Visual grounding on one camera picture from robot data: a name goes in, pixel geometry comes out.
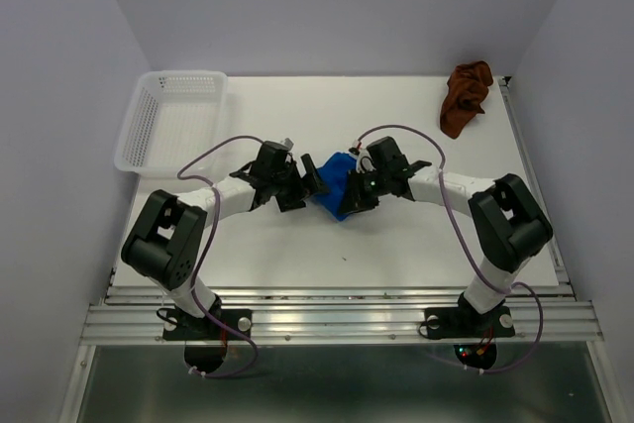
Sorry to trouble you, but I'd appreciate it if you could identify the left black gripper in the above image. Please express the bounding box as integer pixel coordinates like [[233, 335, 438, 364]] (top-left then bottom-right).
[[270, 155, 330, 212]]

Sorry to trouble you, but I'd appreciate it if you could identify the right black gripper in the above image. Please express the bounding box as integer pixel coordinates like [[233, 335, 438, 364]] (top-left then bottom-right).
[[335, 167, 389, 216]]

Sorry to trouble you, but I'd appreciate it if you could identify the blue towel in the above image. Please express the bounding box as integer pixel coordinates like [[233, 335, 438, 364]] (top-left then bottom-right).
[[313, 152, 357, 222]]

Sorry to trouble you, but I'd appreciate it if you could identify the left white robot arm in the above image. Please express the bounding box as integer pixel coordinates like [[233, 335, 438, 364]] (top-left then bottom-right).
[[121, 141, 329, 341]]

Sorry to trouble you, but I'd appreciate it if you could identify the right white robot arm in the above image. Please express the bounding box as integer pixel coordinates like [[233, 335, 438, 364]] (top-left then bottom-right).
[[338, 137, 553, 340]]

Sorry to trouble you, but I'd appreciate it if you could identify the brown towel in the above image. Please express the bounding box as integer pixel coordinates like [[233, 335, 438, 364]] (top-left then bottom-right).
[[439, 60, 493, 140]]

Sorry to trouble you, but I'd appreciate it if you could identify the white plastic basket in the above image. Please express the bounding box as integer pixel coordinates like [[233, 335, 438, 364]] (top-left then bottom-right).
[[114, 70, 229, 178]]

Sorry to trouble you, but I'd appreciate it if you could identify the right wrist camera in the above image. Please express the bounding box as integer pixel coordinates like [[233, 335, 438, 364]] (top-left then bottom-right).
[[349, 140, 375, 173]]

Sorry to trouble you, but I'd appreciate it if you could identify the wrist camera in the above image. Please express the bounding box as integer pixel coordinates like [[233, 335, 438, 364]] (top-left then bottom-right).
[[349, 140, 375, 173], [280, 138, 294, 151]]

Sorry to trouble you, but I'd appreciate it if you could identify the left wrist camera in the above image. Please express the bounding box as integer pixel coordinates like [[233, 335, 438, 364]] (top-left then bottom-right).
[[280, 138, 294, 151]]

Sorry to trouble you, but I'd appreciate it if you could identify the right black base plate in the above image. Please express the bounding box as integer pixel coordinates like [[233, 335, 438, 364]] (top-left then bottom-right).
[[419, 306, 515, 340]]

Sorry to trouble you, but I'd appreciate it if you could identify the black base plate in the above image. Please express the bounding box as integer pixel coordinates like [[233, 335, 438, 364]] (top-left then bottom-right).
[[156, 307, 252, 343], [419, 306, 515, 340]]

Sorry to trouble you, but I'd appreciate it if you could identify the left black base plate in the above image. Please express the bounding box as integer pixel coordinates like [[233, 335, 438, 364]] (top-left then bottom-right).
[[156, 307, 252, 343]]

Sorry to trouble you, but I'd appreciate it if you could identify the aluminium rail frame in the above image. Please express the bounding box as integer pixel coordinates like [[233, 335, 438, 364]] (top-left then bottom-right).
[[58, 76, 620, 423]]

